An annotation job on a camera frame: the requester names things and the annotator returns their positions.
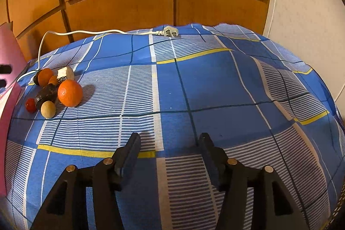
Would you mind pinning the dark brown water chestnut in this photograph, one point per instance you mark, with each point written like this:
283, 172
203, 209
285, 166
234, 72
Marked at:
35, 76

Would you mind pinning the small beige round fruit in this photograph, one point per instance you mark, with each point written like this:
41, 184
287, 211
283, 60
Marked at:
48, 109

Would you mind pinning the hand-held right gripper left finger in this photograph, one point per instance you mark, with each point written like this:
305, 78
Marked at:
132, 154

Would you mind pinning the red cherry tomato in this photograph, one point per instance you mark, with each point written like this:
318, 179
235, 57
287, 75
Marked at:
30, 105

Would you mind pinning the orange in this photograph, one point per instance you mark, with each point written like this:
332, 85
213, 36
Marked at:
70, 93

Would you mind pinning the pink-rimmed white tray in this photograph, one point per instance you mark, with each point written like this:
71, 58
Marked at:
8, 49

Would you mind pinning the blue plaid tablecloth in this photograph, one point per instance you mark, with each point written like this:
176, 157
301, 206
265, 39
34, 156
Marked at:
188, 79

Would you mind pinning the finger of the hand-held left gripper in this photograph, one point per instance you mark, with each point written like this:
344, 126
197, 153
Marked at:
2, 83
6, 68

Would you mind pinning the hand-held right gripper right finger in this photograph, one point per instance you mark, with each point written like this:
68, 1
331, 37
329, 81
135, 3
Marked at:
209, 160

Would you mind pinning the black sugarcane piece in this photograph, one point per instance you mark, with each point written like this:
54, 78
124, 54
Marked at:
45, 95

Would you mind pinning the white peeled sugarcane piece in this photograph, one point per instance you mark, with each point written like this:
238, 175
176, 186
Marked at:
66, 73

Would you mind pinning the carrot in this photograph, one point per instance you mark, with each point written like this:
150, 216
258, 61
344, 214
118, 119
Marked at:
45, 76

